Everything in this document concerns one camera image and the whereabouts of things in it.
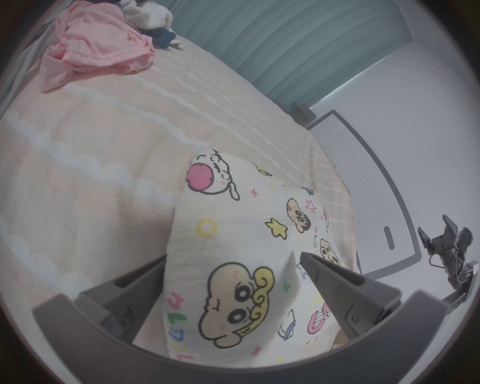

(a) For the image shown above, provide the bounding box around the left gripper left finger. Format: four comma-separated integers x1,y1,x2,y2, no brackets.
77,255,167,344

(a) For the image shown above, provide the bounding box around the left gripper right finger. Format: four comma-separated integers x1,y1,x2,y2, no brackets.
300,251,403,342

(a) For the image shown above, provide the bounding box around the white printed pyjama top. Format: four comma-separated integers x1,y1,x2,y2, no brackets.
162,148,357,366

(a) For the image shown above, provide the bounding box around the bed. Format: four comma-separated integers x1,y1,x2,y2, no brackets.
0,11,422,353

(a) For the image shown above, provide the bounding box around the grey bedside table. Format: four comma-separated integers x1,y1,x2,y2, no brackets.
288,101,313,127

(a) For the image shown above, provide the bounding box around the blue-green curtain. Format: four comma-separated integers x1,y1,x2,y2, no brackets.
163,0,415,113

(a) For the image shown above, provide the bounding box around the pink garment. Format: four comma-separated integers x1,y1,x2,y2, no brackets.
38,0,156,93

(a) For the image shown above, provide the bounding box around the dark blue garment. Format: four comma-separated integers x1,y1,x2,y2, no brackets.
144,27,178,49

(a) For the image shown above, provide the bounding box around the white garment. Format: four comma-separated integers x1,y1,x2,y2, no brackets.
119,0,185,51

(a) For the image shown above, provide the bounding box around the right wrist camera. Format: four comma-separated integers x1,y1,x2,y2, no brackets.
457,227,473,251

